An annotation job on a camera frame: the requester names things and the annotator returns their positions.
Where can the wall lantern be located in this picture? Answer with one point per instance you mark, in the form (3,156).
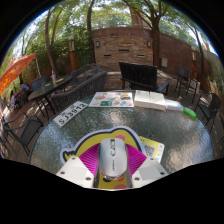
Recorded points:
(97,44)
(149,44)

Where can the clear bottle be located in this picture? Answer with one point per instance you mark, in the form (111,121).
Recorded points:
(53,77)

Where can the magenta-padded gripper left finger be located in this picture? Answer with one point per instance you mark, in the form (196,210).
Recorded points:
(75,170)

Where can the black slatted chair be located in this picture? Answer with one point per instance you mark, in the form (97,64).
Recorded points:
(138,75)

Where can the person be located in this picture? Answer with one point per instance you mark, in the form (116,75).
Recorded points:
(24,89)

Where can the colourful sticker sheet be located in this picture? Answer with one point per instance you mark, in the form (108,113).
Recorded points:
(111,99)

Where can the blue chair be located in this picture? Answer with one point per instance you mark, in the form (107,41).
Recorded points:
(38,82)

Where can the dark wicker bench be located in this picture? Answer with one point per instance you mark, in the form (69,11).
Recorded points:
(80,90)

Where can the dark metal patio chair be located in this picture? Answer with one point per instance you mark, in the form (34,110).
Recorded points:
(184,74)

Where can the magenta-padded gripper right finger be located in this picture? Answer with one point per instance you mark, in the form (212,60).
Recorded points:
(148,170)

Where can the dark round side table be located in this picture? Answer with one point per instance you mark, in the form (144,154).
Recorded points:
(50,88)

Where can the open white book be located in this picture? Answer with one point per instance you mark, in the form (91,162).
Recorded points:
(150,99)

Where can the orange lamp post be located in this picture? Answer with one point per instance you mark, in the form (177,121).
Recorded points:
(71,53)
(194,58)

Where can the green bottle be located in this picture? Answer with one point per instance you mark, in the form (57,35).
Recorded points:
(189,112)

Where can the yellow duck-shaped mouse pad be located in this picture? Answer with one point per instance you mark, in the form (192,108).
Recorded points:
(90,140)

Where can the small white box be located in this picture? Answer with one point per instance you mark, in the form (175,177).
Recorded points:
(173,105)

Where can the white number plate sign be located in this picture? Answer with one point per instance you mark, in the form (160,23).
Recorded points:
(70,114)

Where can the orange parasol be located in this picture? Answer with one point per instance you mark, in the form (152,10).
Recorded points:
(15,70)

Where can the white wall box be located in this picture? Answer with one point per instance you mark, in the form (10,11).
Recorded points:
(164,62)

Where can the white computer mouse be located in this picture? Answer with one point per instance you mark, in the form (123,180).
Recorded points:
(112,158)

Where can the yellow card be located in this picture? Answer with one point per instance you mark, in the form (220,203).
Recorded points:
(153,148)

